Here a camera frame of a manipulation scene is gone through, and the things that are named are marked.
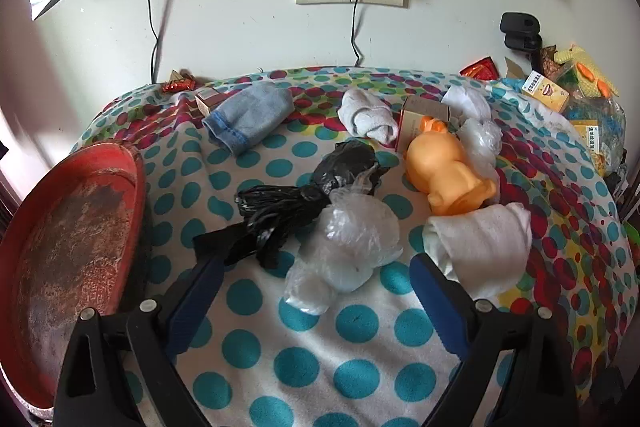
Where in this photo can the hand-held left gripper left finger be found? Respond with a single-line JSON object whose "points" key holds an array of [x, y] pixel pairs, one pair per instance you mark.
{"points": [[200, 292]]}

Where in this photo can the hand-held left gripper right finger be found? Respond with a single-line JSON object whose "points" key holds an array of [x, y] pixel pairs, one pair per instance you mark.
{"points": [[435, 297]]}

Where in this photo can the clear plastic bag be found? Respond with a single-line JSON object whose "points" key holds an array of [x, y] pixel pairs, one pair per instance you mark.
{"points": [[350, 237], [480, 139]]}

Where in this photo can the orange rubber pig toy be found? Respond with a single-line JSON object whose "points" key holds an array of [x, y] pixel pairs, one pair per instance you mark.
{"points": [[450, 177]]}

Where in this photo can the round red tray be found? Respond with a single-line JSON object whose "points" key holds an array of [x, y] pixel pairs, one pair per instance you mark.
{"points": [[65, 232]]}

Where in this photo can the black plastic bag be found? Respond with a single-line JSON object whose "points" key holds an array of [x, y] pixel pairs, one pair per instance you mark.
{"points": [[345, 167]]}

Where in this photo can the blue denim sock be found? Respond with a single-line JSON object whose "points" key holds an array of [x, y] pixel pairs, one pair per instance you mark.
{"points": [[250, 112]]}

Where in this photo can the beige orange carton box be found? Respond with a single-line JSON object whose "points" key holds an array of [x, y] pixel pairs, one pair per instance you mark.
{"points": [[425, 109]]}

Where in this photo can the small brown box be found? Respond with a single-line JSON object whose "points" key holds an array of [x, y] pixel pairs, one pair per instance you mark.
{"points": [[207, 99]]}

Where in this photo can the grey-white sock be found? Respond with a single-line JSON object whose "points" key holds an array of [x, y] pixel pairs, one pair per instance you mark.
{"points": [[365, 114]]}

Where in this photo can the polka dot blanket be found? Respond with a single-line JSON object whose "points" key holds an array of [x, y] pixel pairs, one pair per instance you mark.
{"points": [[320, 357]]}

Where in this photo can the red candy wrapper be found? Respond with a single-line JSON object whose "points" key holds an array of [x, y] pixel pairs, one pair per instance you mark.
{"points": [[177, 83]]}

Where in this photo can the yellow carton box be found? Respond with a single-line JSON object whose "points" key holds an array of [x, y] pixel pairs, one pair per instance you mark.
{"points": [[590, 142], [545, 93]]}

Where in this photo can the red snack packet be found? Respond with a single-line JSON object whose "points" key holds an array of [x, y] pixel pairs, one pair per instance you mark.
{"points": [[479, 69]]}

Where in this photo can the clear bag of snacks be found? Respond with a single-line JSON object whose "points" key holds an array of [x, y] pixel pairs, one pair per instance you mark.
{"points": [[607, 122]]}

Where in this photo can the brown snack packet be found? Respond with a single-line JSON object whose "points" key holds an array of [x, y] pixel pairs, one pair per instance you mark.
{"points": [[550, 64]]}

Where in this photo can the small black camera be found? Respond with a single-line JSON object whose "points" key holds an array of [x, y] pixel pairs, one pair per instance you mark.
{"points": [[520, 27]]}

